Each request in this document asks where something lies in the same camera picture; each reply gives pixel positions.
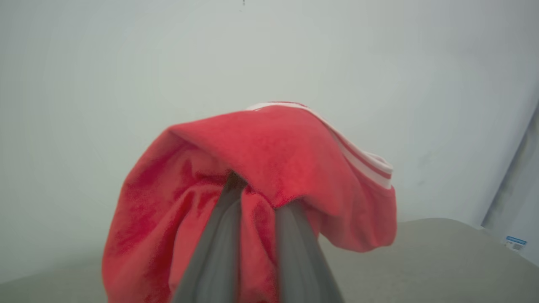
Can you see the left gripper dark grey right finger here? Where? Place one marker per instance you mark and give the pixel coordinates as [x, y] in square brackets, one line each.
[301, 261]

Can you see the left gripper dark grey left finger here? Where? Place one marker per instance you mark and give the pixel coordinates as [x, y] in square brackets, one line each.
[214, 252]

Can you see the red garment with white trim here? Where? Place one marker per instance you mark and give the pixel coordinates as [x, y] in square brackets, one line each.
[269, 147]

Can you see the blue and white label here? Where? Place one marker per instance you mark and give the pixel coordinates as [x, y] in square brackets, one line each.
[516, 243]

